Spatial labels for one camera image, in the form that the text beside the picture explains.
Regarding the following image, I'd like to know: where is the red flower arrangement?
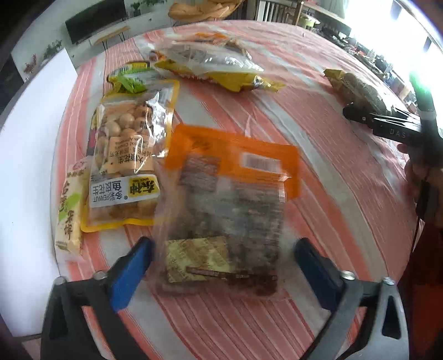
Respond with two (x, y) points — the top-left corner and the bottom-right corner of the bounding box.
(23, 54), (37, 74)

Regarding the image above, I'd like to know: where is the yellow chestnut snack bag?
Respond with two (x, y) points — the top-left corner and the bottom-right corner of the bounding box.
(149, 40), (285, 93)

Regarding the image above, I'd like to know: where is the striped orange tablecloth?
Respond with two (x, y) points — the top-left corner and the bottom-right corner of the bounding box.
(40, 21), (416, 359)

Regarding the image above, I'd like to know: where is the brown snack green-end packet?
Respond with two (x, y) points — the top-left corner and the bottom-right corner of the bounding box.
(324, 68), (408, 117)

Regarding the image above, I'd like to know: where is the orange snack packet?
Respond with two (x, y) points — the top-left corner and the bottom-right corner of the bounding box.
(184, 32), (252, 60)

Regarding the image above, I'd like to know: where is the orange lounge chair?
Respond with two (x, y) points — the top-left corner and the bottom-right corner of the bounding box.
(168, 0), (243, 23)

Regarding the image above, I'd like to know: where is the dark wooden dining chair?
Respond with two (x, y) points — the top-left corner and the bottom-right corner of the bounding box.
(254, 1), (305, 25)

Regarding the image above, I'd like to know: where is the cream rice cracker packet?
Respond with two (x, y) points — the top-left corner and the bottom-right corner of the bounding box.
(54, 156), (92, 257)

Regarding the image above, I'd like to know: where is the fish-skin peanut bag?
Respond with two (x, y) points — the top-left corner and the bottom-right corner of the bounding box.
(80, 79), (179, 233)

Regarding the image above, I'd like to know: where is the leafy plant white vase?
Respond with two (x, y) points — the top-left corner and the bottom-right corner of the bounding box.
(43, 40), (62, 60)

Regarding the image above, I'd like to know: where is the person right hand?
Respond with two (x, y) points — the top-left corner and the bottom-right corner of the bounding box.
(397, 143), (442, 230)

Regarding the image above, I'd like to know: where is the black television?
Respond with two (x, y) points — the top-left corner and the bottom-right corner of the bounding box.
(65, 0), (127, 44)

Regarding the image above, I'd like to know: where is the white cardboard box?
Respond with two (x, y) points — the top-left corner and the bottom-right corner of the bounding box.
(0, 50), (77, 338)

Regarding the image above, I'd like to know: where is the green snack packet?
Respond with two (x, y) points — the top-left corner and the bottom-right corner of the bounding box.
(107, 61), (151, 95)

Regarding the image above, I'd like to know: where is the dark nuts clear bag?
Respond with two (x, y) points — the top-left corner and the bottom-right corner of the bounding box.
(155, 125), (300, 298)

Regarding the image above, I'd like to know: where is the wooden bench stool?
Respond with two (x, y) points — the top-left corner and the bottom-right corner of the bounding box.
(90, 25), (131, 50)

